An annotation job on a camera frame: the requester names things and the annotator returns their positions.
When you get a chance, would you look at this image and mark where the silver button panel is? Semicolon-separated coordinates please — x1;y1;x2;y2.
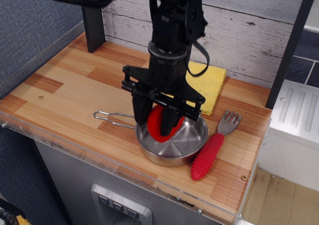
91;183;153;225

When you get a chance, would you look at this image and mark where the stainless steel pot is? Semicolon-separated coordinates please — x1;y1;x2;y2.
93;111;208;167

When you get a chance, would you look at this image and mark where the white toy sink unit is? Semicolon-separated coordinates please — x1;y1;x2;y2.
257;80;319;191

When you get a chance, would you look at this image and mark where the yellow folded cloth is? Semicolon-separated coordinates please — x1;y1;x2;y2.
159;61;227;116

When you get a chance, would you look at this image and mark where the red-handled metal fork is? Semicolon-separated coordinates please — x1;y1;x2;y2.
191;111;242;181

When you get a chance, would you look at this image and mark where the dark grey right post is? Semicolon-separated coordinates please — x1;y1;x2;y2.
265;0;315;109

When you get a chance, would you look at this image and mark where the grey toy cabinet front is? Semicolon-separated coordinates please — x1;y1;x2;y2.
35;142;216;225

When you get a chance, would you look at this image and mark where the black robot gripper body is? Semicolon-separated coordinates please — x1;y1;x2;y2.
122;42;205;121

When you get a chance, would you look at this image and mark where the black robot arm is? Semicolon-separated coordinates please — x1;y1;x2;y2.
122;0;208;136

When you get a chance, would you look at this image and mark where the dark grey post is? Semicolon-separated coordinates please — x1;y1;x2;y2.
81;6;105;53
265;0;315;109

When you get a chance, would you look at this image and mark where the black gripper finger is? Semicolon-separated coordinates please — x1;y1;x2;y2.
132;89;155;125
160;106;184;137

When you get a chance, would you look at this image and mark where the red toy tomato half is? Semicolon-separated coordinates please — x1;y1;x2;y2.
147;105;185;143

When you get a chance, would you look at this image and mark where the dark grey left post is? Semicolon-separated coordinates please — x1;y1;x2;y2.
81;6;105;53

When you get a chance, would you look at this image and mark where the yellow object bottom left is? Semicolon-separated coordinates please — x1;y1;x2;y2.
16;215;31;225

